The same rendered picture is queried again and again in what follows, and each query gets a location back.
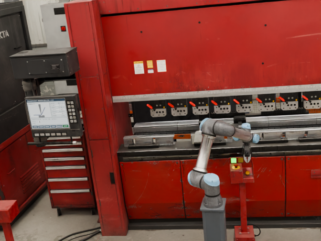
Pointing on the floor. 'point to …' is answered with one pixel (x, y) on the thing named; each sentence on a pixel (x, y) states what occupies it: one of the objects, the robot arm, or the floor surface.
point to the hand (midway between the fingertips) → (247, 161)
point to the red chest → (69, 174)
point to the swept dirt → (203, 229)
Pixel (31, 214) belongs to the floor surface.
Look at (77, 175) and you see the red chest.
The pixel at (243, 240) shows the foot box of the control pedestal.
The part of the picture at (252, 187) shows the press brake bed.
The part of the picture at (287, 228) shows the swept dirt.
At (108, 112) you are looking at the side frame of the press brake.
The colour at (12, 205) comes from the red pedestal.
